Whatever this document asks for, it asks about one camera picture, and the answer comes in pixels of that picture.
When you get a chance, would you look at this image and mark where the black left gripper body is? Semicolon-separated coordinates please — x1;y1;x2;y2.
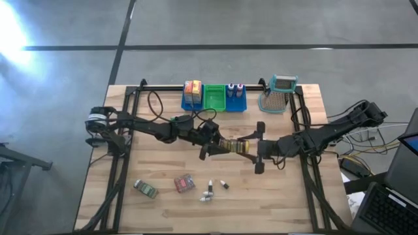
194;119;223;148

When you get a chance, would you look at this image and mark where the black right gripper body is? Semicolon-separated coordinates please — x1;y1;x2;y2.
264;136;298;161

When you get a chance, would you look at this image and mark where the yellow food box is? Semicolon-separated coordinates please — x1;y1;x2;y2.
191;80;203;104

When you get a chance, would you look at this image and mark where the green-lidded spice jar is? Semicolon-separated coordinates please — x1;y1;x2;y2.
133;178;160;200

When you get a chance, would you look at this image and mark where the green plastic basket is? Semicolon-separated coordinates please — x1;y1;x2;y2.
202;84;227;113

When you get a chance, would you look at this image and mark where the blue plastic basket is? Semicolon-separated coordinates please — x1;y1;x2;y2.
225;85;248;113
180;83;205;112

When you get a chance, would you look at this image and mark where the red patterned box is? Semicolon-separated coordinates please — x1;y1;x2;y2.
173;172;197;194

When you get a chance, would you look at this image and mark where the black power brick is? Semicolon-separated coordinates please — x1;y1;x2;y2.
339;157;372;179

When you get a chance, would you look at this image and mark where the white paper sheet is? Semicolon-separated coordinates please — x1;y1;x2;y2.
341;171;366;219

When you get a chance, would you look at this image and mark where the grey laptop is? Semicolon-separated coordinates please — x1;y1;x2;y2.
383;107;418;196

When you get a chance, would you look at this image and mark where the black laptop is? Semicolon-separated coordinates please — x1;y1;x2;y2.
351;181;418;235

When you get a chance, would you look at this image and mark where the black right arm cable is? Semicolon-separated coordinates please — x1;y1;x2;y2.
274;100;372;171

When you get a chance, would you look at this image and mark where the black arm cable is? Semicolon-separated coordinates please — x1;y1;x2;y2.
274;100;372;171
146;90;217;131

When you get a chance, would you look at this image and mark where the teal-handled box grater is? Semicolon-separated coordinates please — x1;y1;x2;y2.
257;74;300;115

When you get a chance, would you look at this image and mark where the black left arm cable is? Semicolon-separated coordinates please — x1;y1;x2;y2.
146;90;217;131

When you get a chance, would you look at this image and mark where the black aluminium table frame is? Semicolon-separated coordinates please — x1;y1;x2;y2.
74;78;355;235

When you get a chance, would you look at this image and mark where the black floor cable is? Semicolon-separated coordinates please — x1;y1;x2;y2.
339;129;394;148

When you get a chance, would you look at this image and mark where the yellow floor cable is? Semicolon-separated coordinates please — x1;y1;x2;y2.
338;142;402;164

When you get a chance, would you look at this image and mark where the white floor cable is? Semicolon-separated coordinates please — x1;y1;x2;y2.
339;122;410;140

